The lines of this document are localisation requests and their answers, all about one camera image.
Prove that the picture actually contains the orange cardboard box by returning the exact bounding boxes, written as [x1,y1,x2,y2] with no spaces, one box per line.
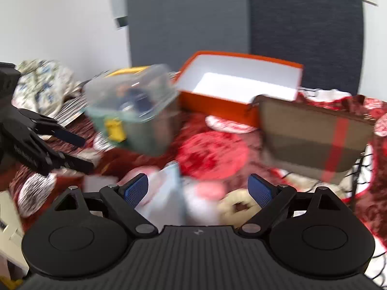
[174,51,303,127]

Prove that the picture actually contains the grey sofa cushion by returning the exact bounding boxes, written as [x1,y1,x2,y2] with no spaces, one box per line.
[127,0,249,71]

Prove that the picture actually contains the striped cloth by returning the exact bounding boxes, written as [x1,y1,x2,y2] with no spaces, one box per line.
[54,96,87,126]

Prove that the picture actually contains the clear plastic storage box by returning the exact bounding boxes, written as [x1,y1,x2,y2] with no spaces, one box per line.
[84,64,182,156]

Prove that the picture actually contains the cream scrunchie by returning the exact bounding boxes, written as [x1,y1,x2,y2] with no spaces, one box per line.
[217,188,262,228]

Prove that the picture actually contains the blue tissue pack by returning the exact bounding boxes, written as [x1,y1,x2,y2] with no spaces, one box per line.
[135,161,186,231]

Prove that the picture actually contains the red patterned blanket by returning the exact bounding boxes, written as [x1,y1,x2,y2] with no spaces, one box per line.
[8,90,387,278]

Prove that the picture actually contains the dark blue sofa cushion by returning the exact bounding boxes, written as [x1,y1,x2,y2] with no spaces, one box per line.
[249,0,364,95]

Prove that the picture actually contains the brown striped pouch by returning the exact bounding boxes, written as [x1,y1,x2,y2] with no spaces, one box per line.
[253,95,373,185]

